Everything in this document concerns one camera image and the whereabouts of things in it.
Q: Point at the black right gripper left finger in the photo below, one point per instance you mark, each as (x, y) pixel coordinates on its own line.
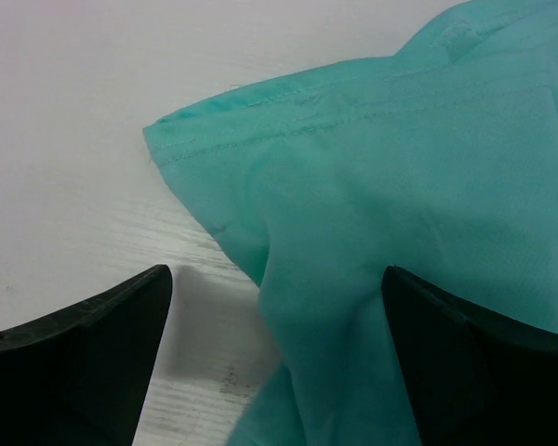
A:
(79, 375)

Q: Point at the teal t-shirt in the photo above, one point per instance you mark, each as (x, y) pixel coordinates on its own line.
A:
(441, 159)

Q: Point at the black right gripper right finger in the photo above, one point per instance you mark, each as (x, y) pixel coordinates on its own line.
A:
(473, 376)

